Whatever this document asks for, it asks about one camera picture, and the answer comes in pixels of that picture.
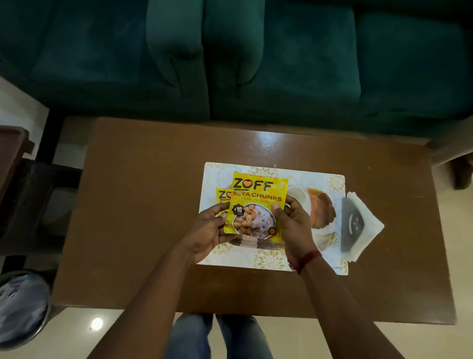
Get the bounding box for person's right hand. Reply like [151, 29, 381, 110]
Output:
[273, 195, 323, 266]

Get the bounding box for person's left hand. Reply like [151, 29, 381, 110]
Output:
[184, 203, 242, 265]

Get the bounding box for person's left forearm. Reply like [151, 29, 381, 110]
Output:
[88, 242, 196, 359]

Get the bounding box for person's right forearm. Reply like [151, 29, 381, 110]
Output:
[296, 255, 405, 359]

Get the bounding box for red thread wristband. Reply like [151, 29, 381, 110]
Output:
[288, 250, 323, 275]

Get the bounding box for white gold floral placemat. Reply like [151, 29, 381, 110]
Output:
[196, 162, 349, 276]

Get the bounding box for white paper napkins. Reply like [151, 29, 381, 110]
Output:
[345, 192, 385, 263]

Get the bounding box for person's right leg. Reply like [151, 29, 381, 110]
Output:
[216, 314, 275, 359]

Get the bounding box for person's leg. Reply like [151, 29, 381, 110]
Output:
[165, 314, 214, 359]
[216, 314, 275, 359]

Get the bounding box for person's left leg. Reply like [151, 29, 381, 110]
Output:
[165, 314, 214, 359]

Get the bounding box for dark green velvet sofa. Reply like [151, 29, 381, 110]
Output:
[203, 0, 473, 190]

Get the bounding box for black low stool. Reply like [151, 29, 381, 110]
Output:
[0, 159, 83, 256]

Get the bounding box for dark green velvet armchair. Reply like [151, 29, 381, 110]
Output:
[0, 0, 210, 123]

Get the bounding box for dark wooden side table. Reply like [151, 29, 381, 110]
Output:
[0, 125, 36, 202]

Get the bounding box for grey round waste bin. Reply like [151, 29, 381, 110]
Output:
[0, 269, 51, 351]

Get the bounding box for blue plastic bin bag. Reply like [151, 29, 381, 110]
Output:
[0, 274, 50, 344]

